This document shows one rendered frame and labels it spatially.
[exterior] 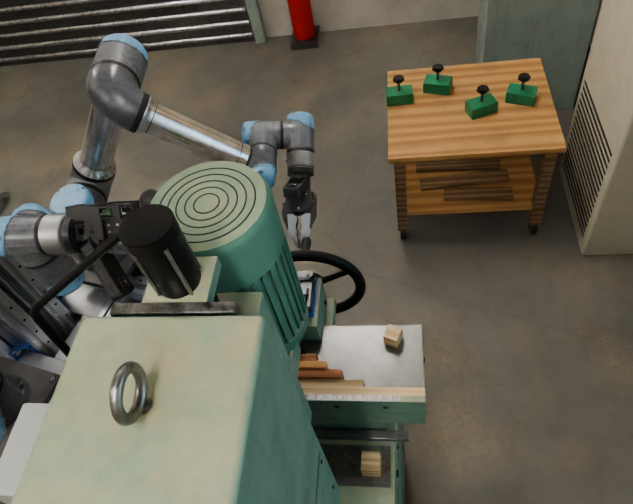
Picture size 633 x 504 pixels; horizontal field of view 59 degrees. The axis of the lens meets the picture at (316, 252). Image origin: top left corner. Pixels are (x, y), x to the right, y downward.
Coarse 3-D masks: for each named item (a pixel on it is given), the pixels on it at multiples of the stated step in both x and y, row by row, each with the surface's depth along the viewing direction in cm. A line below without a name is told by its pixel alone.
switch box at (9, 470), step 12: (24, 408) 62; (36, 408) 62; (24, 420) 61; (36, 420) 61; (12, 432) 61; (24, 432) 60; (36, 432) 60; (12, 444) 60; (24, 444) 60; (12, 456) 59; (24, 456) 59; (0, 468) 58; (12, 468) 58; (0, 480) 58; (12, 480) 57; (0, 492) 57; (12, 492) 57
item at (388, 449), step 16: (336, 448) 122; (352, 448) 122; (368, 448) 121; (384, 448) 121; (336, 464) 120; (352, 464) 120; (384, 464) 119; (336, 480) 118; (352, 480) 118; (368, 480) 117; (384, 480) 117; (352, 496) 116; (368, 496) 115; (384, 496) 115
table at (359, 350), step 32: (320, 352) 126; (352, 352) 125; (384, 352) 124; (416, 352) 122; (384, 384) 119; (416, 384) 118; (320, 416) 120; (352, 416) 118; (384, 416) 117; (416, 416) 115
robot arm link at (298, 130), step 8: (296, 112) 148; (304, 112) 148; (288, 120) 149; (296, 120) 147; (304, 120) 148; (312, 120) 149; (288, 128) 147; (296, 128) 147; (304, 128) 147; (312, 128) 149; (288, 136) 147; (296, 136) 147; (304, 136) 147; (312, 136) 149; (288, 144) 148; (296, 144) 147; (304, 144) 147; (312, 144) 149; (288, 152) 151
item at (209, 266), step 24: (144, 216) 58; (168, 216) 57; (120, 240) 57; (144, 240) 56; (168, 240) 57; (144, 264) 59; (168, 264) 59; (192, 264) 62; (216, 264) 66; (168, 288) 62; (192, 288) 63
